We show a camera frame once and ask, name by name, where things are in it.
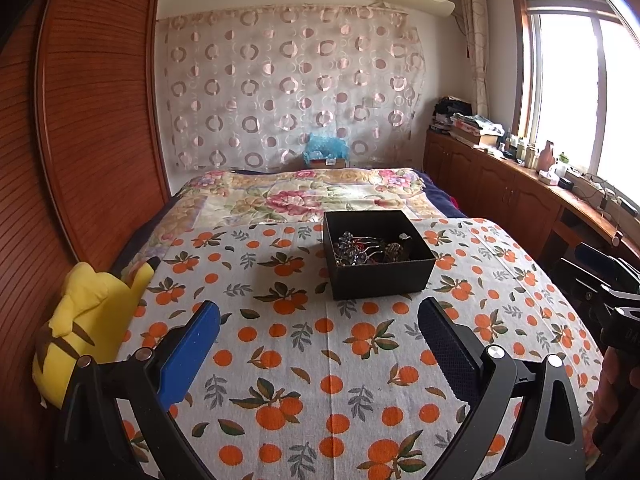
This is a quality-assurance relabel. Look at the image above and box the pile of clothes and boxes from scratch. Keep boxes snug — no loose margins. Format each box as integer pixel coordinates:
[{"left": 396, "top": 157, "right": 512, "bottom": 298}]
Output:
[{"left": 450, "top": 112, "right": 506, "bottom": 149}]

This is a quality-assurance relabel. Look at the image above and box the pink bottle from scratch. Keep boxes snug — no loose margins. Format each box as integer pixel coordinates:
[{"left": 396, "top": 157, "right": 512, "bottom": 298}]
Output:
[{"left": 537, "top": 140, "right": 557, "bottom": 172}]

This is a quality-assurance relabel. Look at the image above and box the blue bag on box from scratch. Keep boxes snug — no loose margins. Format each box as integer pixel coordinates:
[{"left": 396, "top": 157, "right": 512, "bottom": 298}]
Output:
[{"left": 302, "top": 132, "right": 348, "bottom": 161}]

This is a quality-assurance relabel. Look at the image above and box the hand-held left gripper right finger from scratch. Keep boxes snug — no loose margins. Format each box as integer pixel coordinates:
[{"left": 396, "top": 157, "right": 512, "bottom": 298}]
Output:
[{"left": 417, "top": 297, "right": 586, "bottom": 480}]

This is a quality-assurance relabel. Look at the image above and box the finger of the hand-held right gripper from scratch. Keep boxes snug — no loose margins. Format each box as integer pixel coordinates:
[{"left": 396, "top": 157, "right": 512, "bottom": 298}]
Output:
[
  {"left": 575, "top": 241, "right": 640, "bottom": 286},
  {"left": 556, "top": 257, "right": 626, "bottom": 313}
]

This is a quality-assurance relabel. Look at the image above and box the yellow plush toy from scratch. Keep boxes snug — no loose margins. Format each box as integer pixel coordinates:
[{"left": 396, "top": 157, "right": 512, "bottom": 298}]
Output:
[{"left": 32, "top": 257, "right": 155, "bottom": 408}]

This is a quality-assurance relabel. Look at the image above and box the floral quilt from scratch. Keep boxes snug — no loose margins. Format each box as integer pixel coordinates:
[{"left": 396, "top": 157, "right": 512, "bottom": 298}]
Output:
[{"left": 112, "top": 167, "right": 471, "bottom": 273}]

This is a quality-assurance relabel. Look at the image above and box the circle pattern curtain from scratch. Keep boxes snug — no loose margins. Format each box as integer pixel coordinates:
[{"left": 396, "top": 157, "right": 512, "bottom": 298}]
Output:
[{"left": 155, "top": 5, "right": 427, "bottom": 171}]

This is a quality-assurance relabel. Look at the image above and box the black jewelry box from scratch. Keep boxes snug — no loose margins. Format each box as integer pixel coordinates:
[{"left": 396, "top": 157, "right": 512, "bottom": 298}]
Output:
[{"left": 322, "top": 210, "right": 437, "bottom": 302}]

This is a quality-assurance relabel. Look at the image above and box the window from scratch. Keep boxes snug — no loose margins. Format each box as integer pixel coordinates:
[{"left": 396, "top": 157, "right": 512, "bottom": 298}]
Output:
[{"left": 510, "top": 0, "right": 640, "bottom": 196}]

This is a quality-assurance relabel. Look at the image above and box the row of small bottles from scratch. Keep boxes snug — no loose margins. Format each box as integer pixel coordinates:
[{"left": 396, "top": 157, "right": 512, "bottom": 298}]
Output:
[{"left": 504, "top": 134, "right": 539, "bottom": 167}]

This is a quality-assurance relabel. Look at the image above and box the person's right hand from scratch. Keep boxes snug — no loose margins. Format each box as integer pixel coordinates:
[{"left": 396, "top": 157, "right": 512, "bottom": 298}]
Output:
[{"left": 592, "top": 347, "right": 640, "bottom": 441}]

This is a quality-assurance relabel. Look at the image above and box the floral blanket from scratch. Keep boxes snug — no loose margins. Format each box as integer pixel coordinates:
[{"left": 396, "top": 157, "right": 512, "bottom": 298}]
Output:
[{"left": 170, "top": 167, "right": 436, "bottom": 234}]

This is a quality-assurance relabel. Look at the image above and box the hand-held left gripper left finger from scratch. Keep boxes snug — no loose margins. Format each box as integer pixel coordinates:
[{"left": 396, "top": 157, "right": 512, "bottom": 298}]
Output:
[{"left": 55, "top": 301, "right": 222, "bottom": 480}]

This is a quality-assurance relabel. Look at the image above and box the wooden cabinet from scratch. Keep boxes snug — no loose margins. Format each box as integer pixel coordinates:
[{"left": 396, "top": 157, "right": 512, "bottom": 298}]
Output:
[{"left": 424, "top": 127, "right": 640, "bottom": 281}]

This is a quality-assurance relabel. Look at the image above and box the orange fruit print cloth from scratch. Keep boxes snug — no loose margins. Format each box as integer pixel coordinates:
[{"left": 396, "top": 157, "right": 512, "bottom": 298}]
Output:
[{"left": 112, "top": 217, "right": 608, "bottom": 480}]

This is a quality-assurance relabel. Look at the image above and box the patterned window curtain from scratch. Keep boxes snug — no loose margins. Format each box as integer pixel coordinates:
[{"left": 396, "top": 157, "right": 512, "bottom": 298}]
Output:
[{"left": 457, "top": 0, "right": 492, "bottom": 118}]

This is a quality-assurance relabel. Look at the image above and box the stack of folded clothes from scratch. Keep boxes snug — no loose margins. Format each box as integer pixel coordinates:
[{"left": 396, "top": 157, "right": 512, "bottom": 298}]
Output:
[{"left": 431, "top": 96, "right": 475, "bottom": 135}]

